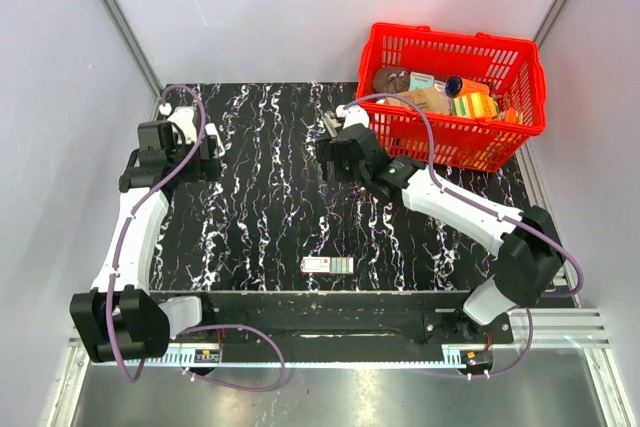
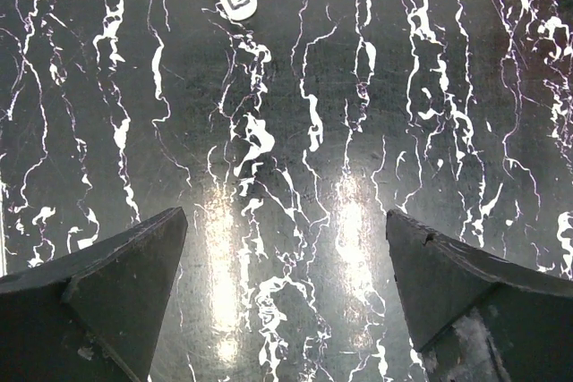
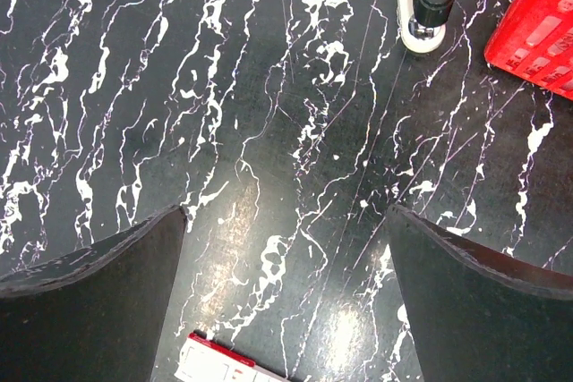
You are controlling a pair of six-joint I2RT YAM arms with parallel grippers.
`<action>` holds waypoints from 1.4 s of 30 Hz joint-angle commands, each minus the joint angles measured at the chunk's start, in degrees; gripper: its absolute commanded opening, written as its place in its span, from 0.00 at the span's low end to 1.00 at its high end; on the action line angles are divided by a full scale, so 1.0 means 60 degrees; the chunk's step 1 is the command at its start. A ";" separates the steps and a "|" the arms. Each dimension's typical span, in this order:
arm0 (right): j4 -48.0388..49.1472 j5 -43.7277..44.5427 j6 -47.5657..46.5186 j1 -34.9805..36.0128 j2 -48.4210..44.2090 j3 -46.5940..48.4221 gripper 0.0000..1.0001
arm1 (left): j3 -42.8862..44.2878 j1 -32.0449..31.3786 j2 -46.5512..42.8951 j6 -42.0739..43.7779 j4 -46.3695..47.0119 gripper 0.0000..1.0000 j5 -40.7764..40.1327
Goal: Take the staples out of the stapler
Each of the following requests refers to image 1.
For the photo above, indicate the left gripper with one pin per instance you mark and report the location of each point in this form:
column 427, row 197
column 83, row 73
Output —
column 205, row 170

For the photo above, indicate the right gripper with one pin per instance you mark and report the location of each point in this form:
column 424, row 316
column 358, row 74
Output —
column 328, row 151

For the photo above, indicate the white black stapler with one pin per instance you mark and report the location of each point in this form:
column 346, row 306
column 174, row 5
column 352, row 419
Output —
column 332, row 124

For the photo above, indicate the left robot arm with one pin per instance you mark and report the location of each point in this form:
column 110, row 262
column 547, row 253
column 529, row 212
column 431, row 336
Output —
column 117, row 318

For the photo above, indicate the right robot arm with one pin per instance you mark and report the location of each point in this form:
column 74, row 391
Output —
column 525, row 243

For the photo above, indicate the brown round package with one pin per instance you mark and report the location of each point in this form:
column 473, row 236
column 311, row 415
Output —
column 391, row 79

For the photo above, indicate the staple box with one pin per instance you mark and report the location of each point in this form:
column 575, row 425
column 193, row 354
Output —
column 328, row 265

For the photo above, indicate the brown cardboard box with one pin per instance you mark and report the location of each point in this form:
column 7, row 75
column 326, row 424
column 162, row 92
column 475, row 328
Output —
column 429, row 100

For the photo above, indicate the teal white card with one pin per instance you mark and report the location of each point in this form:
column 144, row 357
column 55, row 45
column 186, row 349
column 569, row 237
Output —
column 418, row 81

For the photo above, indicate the orange bottle blue cap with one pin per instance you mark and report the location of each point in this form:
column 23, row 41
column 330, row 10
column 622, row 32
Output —
column 456, row 86

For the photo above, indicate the green yellow box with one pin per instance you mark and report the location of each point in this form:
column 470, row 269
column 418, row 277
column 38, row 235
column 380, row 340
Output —
column 476, row 105

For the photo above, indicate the red plastic basket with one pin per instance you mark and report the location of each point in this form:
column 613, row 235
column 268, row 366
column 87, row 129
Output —
column 509, row 66

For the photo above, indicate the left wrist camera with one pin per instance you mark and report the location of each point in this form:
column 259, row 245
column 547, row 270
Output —
column 186, row 118

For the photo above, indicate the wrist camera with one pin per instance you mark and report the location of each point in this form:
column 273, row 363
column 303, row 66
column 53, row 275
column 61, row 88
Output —
column 186, row 118
column 352, row 115

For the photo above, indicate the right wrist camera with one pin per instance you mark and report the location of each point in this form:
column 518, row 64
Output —
column 352, row 115

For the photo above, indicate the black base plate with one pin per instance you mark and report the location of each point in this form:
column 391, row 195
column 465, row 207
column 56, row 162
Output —
column 426, row 315

